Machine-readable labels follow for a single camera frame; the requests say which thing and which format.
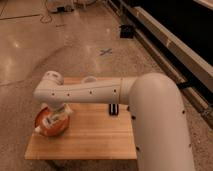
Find white squeeze bottle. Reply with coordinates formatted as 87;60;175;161
34;105;74;134

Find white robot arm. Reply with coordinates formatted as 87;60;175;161
34;71;196;171

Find orange ceramic bowl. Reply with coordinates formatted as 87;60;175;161
34;105;71;138

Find clear plastic cup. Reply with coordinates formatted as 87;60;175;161
81;76;97;83

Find black striped block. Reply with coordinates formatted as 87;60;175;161
109;104;119;116

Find wooden table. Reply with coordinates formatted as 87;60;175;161
24;76;138;168

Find black box on floor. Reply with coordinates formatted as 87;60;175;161
120;25;134;38

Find black cable on floor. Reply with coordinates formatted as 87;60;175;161
39;7;54;25

